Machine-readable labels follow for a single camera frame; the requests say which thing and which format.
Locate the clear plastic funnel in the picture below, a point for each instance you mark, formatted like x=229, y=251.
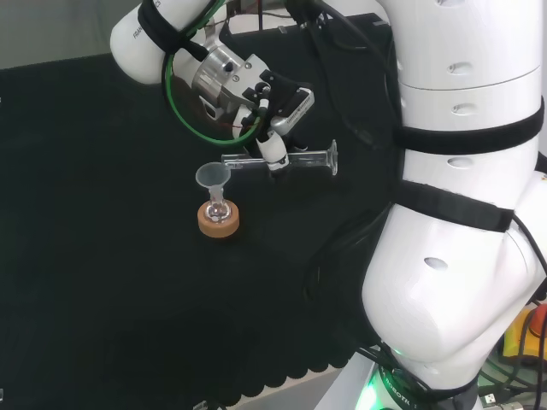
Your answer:
x=213, y=175

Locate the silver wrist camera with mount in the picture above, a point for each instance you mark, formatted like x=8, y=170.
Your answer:
x=295, y=111

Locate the yellow stop button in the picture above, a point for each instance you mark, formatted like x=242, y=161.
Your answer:
x=519, y=337

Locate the clear glass round-bottom flask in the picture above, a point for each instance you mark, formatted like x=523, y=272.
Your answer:
x=217, y=210

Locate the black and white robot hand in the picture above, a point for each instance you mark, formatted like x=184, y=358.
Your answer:
x=273, y=151

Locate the clear glass graduated cylinder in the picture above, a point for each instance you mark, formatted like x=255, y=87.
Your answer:
x=312, y=160

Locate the black bench cloth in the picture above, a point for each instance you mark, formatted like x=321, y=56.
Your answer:
x=107, y=235

